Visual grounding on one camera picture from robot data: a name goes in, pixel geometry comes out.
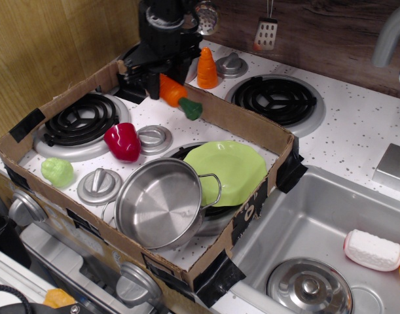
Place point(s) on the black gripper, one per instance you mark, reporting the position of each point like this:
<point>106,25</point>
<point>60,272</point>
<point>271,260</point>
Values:
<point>163,51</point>

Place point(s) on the orange toy carrot green top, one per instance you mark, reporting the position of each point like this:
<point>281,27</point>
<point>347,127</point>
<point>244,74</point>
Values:
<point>175,95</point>

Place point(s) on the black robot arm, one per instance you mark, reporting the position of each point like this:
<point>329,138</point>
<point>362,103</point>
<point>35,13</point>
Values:
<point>164,15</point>

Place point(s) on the black burner under plate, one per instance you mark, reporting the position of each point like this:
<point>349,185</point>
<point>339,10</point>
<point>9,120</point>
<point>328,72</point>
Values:
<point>216,218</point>

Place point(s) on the light green plastic plate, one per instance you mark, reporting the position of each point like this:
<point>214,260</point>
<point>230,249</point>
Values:
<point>230,171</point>

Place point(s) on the orange toy cone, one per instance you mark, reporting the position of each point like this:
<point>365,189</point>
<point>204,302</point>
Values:
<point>207,77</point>

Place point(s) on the silver stove knob centre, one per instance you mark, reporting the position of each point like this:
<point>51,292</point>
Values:
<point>154,139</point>

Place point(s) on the silver stove knob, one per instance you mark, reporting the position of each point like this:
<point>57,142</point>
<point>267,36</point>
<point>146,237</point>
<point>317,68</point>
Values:
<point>99,187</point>
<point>231,66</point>
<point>154,139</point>

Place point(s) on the silver stove knob back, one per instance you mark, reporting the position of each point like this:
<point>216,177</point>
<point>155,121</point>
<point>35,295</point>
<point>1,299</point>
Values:
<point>231,66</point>

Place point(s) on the hanging silver strainer spoon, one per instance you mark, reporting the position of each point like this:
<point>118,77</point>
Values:
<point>209,17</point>

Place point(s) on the red toy bell pepper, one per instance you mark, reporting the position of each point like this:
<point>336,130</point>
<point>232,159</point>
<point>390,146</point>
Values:
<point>123,142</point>

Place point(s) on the black burner front left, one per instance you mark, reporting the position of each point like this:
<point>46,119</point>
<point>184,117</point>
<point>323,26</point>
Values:
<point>76,133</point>

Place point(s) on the hanging silver spatula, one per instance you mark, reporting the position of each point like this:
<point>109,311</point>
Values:
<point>265,36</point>

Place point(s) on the black burner back right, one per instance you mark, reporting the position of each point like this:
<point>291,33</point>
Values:
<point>290,102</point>

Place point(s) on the stainless steel pot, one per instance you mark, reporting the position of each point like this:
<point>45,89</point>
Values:
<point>159,206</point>

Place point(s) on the silver stove knob front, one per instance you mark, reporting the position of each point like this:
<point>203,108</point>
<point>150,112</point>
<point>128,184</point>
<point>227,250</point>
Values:
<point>99,187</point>

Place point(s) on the light green toy vegetable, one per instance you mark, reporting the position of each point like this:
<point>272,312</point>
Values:
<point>57,171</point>

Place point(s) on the silver oven knob left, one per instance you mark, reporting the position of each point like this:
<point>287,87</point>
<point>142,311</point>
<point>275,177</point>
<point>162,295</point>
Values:
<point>25,210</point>

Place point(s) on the silver oven knob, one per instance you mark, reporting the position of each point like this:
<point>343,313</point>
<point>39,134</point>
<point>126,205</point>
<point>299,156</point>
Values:
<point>135,287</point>
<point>25,210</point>

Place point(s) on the cardboard fence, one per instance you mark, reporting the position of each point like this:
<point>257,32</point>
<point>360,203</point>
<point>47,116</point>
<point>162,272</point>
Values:
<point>195,274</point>

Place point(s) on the stainless steel sink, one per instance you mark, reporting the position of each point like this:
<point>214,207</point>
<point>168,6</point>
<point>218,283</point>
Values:
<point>312,221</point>

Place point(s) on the silver oven knob right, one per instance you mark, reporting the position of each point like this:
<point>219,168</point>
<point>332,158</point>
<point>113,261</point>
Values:
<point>135,287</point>

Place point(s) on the silver faucet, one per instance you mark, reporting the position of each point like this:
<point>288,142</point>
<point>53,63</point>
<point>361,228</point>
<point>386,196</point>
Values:
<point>387,41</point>

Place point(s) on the yellow orange toy piece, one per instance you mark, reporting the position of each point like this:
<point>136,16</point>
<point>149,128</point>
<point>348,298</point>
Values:
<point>57,298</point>

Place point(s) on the steel pot lid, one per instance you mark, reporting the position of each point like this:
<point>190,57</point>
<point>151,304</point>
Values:
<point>307,285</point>

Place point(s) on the white and red toy food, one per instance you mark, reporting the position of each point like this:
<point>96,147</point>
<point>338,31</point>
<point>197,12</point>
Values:
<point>372,251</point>

